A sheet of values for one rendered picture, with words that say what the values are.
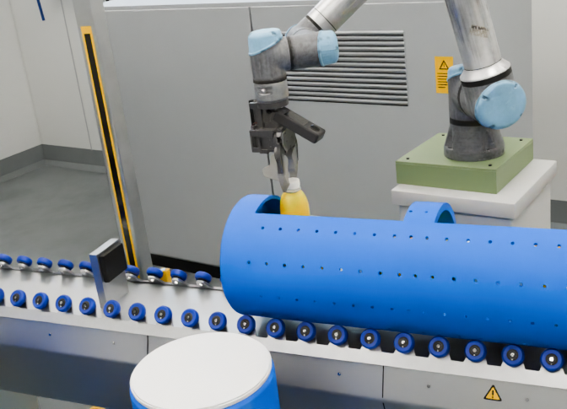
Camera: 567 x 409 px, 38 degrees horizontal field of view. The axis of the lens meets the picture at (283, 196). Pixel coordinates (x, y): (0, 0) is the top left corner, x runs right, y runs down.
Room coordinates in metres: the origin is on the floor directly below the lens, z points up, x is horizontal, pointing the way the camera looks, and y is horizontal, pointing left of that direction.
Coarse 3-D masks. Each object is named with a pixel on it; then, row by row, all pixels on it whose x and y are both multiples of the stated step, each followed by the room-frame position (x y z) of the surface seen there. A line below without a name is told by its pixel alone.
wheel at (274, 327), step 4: (272, 320) 1.65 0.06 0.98; (276, 320) 1.65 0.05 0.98; (280, 320) 1.65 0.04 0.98; (268, 324) 1.65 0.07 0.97; (272, 324) 1.65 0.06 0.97; (276, 324) 1.65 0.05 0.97; (280, 324) 1.64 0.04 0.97; (284, 324) 1.65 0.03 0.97; (268, 328) 1.65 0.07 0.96; (272, 328) 1.64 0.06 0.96; (276, 328) 1.64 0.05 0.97; (280, 328) 1.64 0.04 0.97; (284, 328) 1.64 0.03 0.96; (268, 332) 1.64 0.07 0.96; (272, 332) 1.64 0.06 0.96; (276, 332) 1.63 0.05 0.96; (280, 332) 1.63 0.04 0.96; (272, 336) 1.63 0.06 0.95; (276, 336) 1.63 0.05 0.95
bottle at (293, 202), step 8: (288, 192) 1.77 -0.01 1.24; (296, 192) 1.78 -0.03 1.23; (280, 200) 1.79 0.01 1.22; (288, 200) 1.76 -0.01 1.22; (296, 200) 1.76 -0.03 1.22; (304, 200) 1.77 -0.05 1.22; (280, 208) 1.78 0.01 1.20; (288, 208) 1.76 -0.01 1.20; (296, 208) 1.76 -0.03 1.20; (304, 208) 1.76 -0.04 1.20
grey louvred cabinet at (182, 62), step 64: (128, 0) 4.38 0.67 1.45; (192, 0) 4.01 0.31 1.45; (256, 0) 3.70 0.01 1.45; (320, 0) 3.47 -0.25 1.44; (384, 0) 3.29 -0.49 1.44; (512, 0) 3.26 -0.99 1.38; (128, 64) 4.14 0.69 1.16; (192, 64) 3.89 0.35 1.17; (384, 64) 3.27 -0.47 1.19; (448, 64) 3.11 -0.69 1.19; (512, 64) 3.25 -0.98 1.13; (128, 128) 4.20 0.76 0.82; (192, 128) 3.93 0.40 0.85; (384, 128) 3.29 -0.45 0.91; (448, 128) 3.12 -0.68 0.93; (512, 128) 3.23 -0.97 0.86; (192, 192) 3.97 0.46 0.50; (256, 192) 3.72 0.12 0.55; (320, 192) 3.50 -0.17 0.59; (384, 192) 3.31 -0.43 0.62; (192, 256) 4.02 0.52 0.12
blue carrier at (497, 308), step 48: (240, 240) 1.66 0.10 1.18; (288, 240) 1.62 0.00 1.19; (336, 240) 1.57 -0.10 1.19; (384, 240) 1.53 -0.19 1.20; (432, 240) 1.50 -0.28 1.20; (480, 240) 1.46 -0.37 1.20; (528, 240) 1.42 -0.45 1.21; (240, 288) 1.64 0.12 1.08; (288, 288) 1.58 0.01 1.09; (336, 288) 1.54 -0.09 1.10; (384, 288) 1.49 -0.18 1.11; (432, 288) 1.45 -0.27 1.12; (480, 288) 1.41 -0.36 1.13; (528, 288) 1.37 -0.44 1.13; (480, 336) 1.44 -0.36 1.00; (528, 336) 1.38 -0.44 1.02
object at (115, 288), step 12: (108, 240) 2.00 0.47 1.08; (96, 252) 1.93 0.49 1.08; (108, 252) 1.94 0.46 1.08; (120, 252) 1.98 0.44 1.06; (96, 264) 1.92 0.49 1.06; (108, 264) 1.93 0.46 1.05; (120, 264) 1.97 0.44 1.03; (96, 276) 1.92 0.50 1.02; (108, 276) 1.92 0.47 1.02; (120, 276) 1.98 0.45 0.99; (96, 288) 1.93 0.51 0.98; (108, 288) 1.93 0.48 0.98; (120, 288) 1.97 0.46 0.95; (108, 300) 1.92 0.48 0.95
